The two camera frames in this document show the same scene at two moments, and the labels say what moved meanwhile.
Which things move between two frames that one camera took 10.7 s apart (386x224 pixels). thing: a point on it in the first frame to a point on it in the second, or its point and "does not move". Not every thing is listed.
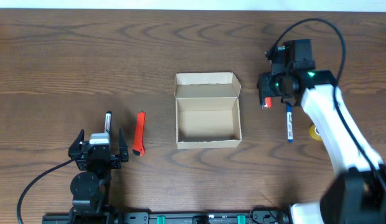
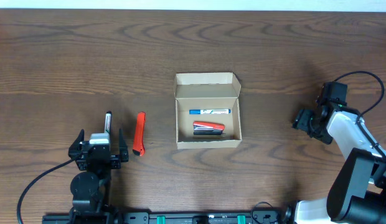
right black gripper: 261,85 to 297,123
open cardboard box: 208,112 does not move
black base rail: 91,216 does not move
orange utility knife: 139,148 does not move
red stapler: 268,102 to 207,128
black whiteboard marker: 108,121 does not move
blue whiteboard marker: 289,122 to 210,111
